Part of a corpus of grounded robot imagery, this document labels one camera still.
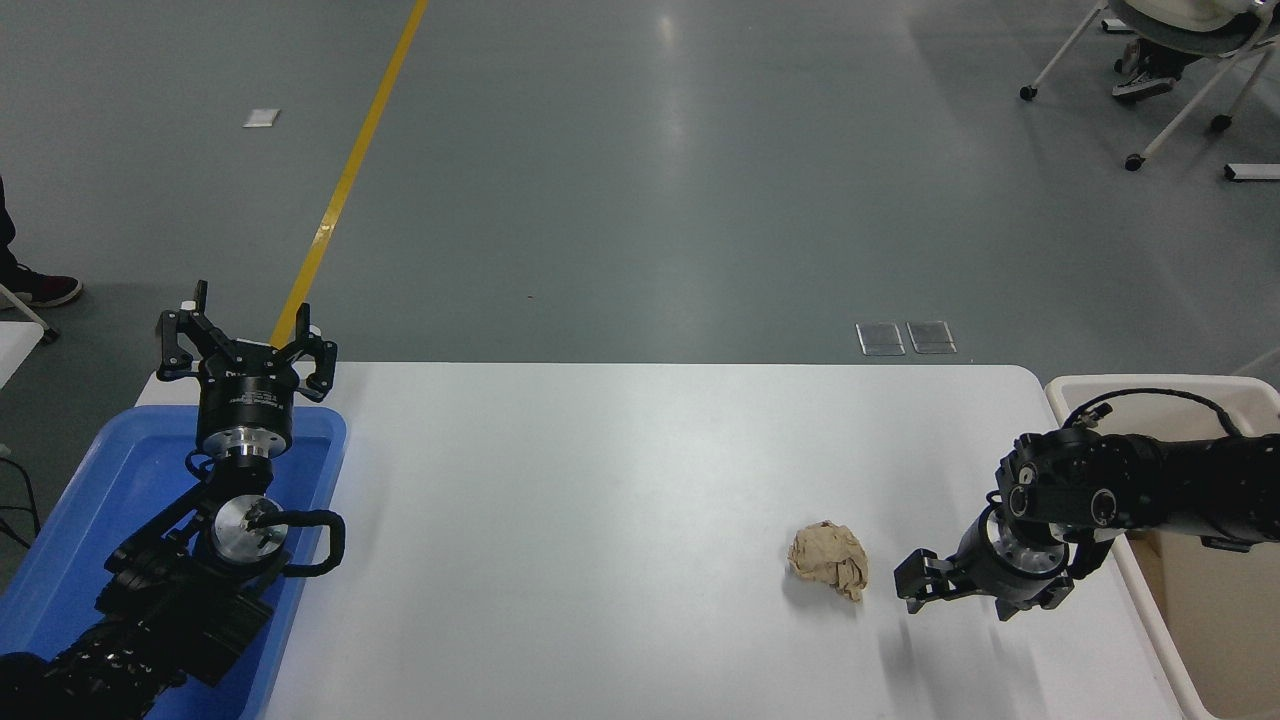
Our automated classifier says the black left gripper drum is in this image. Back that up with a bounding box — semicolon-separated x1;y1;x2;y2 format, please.
195;345;299;441

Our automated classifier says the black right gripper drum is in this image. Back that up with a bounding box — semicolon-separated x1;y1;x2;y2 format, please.
955;518;1043;603

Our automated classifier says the tan paper ball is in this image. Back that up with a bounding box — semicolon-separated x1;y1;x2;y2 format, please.
787;520;869;603

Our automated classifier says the person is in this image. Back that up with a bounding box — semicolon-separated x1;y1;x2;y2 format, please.
1108;0;1261;103
0;175;84;309

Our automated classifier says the grey chair leg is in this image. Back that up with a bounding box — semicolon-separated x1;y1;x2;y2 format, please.
0;283;59;343

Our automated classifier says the blue plastic tray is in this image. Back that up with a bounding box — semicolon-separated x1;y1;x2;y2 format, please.
0;405;348;720

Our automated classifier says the small white side table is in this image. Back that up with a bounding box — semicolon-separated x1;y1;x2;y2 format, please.
0;320;46;391

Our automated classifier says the large pale bin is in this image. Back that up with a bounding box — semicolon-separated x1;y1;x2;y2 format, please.
1045;375;1280;720

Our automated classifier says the white-legged wheeled chair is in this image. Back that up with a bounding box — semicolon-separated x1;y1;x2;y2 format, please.
1018;0;1280;173

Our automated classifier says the thin black cable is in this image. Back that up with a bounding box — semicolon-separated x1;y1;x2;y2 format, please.
0;455;43;551

